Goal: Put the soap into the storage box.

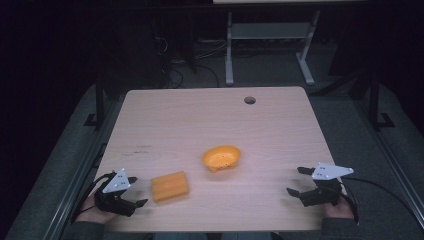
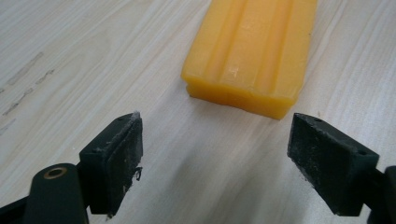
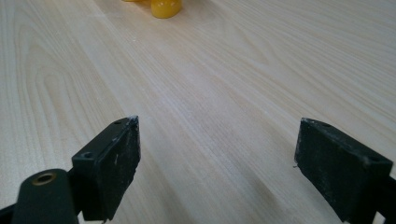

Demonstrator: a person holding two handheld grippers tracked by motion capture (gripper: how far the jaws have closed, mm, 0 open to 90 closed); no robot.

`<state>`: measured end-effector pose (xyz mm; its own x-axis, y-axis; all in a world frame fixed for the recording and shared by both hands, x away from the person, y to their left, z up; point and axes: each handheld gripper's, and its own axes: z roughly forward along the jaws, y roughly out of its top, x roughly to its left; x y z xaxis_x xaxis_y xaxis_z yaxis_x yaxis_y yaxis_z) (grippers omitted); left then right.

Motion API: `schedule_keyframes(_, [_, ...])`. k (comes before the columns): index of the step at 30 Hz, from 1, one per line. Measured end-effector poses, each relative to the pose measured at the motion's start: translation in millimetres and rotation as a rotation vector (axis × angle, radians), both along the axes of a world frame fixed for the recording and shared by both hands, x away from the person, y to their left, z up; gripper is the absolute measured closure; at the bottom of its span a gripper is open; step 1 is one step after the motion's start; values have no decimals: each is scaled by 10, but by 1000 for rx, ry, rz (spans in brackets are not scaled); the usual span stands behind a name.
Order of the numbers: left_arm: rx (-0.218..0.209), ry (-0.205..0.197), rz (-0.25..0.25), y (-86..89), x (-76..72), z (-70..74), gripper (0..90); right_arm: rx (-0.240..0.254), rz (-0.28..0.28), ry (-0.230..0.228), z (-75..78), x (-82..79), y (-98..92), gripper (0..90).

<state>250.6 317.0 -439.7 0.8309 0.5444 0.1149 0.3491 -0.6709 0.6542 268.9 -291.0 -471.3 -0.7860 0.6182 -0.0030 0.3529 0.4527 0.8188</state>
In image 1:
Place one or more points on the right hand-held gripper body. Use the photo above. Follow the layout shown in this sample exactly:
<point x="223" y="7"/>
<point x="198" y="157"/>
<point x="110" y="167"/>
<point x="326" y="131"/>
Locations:
<point x="325" y="195"/>

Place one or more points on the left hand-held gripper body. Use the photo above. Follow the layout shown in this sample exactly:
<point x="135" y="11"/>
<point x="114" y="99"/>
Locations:
<point x="115" y="185"/>

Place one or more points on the orange ribbed sponge block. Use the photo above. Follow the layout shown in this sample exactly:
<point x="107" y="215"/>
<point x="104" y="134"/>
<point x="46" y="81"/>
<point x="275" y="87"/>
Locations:
<point x="169" y="186"/>

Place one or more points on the orange perforated bowl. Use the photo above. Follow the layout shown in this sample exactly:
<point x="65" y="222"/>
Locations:
<point x="220" y="158"/>

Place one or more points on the person's right hand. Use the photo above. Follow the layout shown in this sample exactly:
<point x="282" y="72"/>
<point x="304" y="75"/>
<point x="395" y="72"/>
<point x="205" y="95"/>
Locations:
<point x="340" y="210"/>

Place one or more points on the person's left hand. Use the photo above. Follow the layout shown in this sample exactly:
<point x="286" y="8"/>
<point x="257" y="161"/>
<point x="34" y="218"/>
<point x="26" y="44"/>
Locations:
<point x="91" y="215"/>

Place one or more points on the black metal stand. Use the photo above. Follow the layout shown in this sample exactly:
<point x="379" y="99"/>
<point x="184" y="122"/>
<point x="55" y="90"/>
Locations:
<point x="375" y="100"/>
<point x="99" y="100"/>

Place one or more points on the aluminium rail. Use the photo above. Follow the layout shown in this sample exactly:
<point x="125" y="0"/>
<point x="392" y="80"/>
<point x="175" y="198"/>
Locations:
<point x="390" y="156"/>
<point x="78" y="173"/>

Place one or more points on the white metal table frame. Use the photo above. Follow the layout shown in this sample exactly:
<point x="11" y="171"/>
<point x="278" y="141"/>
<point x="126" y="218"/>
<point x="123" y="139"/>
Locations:
<point x="266" y="30"/>

